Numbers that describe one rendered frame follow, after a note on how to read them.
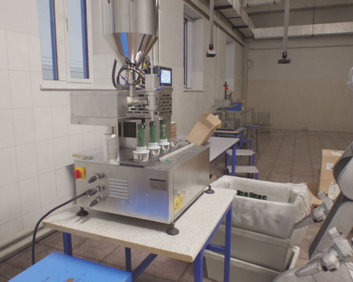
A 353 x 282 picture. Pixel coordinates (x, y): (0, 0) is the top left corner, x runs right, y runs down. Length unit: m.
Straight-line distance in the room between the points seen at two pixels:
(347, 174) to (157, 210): 0.79
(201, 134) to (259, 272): 1.52
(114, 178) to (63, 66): 2.47
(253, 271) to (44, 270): 1.27
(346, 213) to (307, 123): 10.06
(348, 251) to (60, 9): 3.42
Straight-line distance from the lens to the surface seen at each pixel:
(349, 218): 1.48
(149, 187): 1.23
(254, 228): 2.00
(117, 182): 1.30
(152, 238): 1.24
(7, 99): 2.64
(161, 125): 1.45
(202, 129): 3.03
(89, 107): 1.36
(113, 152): 1.32
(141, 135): 1.26
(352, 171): 1.37
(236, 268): 2.16
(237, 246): 2.09
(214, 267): 2.24
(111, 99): 1.29
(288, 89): 11.41
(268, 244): 2.00
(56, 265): 1.44
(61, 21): 3.71
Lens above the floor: 1.33
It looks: 9 degrees down
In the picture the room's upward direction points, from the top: straight up
